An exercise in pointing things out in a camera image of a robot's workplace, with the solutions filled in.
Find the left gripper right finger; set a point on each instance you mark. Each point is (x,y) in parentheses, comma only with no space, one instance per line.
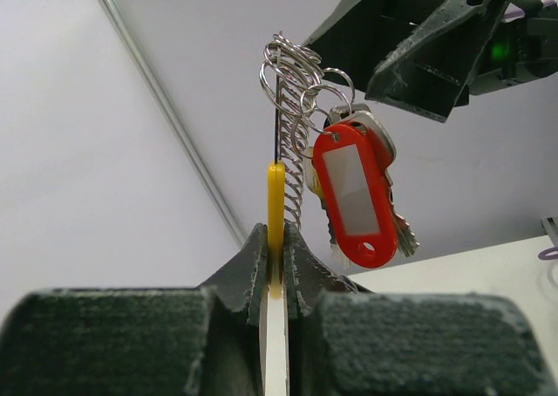
(347,340)

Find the left aluminium frame post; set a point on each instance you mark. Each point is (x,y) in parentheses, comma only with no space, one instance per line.
(175,121)

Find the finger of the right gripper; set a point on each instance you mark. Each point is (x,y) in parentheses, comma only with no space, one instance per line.
(359,34)

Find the large keyring with yellow grip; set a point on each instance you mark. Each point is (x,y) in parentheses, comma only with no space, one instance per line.
(329,144)

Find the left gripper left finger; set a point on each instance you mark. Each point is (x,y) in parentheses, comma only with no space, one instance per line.
(203,340)

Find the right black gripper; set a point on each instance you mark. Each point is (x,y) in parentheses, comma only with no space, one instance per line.
(429,70)

